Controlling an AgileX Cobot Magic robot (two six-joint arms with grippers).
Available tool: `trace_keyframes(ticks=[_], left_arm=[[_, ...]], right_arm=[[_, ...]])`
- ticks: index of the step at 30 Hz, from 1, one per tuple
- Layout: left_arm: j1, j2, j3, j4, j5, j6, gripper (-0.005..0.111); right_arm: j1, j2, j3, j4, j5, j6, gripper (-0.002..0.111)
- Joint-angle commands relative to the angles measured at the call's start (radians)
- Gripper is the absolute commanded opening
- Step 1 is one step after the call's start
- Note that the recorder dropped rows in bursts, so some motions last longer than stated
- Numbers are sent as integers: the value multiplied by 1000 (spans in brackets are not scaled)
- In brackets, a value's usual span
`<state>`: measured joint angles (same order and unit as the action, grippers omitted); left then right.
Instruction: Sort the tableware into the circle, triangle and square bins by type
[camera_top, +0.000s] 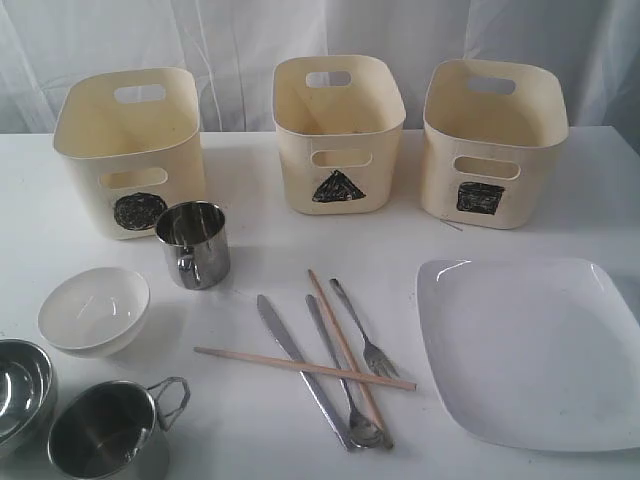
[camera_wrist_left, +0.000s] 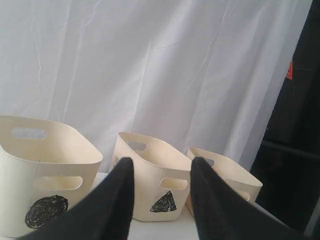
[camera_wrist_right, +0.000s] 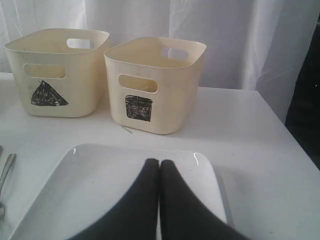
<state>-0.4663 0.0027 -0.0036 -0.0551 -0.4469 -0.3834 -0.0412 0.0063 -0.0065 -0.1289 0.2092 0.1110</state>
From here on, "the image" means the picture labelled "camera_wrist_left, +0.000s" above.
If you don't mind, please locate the cream bin with triangle mark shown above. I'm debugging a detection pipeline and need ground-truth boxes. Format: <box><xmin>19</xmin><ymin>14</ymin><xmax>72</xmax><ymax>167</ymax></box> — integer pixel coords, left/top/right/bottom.
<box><xmin>110</xmin><ymin>132</ymin><xmax>191</xmax><ymax>222</ymax></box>

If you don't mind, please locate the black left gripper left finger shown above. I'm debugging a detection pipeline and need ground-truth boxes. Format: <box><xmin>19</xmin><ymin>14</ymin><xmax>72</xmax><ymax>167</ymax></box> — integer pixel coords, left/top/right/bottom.
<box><xmin>21</xmin><ymin>157</ymin><xmax>135</xmax><ymax>240</ymax></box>

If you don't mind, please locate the dark stand at right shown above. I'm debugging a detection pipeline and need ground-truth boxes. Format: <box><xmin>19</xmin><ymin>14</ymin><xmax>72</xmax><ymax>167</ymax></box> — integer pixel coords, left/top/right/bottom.
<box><xmin>250</xmin><ymin>0</ymin><xmax>320</xmax><ymax>240</ymax></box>

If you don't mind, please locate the white backdrop curtain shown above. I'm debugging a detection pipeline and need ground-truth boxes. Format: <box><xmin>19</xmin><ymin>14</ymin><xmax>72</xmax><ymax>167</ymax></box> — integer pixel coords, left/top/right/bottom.
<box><xmin>0</xmin><ymin>0</ymin><xmax>312</xmax><ymax>171</ymax></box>

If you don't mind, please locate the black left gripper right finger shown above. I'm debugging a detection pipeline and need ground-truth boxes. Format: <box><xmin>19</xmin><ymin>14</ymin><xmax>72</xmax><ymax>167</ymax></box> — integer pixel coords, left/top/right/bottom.
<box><xmin>190</xmin><ymin>157</ymin><xmax>304</xmax><ymax>240</ymax></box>

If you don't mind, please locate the cream bin with circle mark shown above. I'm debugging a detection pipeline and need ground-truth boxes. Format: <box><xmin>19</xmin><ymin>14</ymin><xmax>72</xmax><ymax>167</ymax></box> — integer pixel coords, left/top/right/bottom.
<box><xmin>0</xmin><ymin>115</ymin><xmax>103</xmax><ymax>238</ymax></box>

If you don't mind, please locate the cream bin with square mark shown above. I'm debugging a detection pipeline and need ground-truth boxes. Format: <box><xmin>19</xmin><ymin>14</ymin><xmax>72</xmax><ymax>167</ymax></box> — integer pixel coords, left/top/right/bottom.
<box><xmin>186</xmin><ymin>147</ymin><xmax>263</xmax><ymax>223</ymax></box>

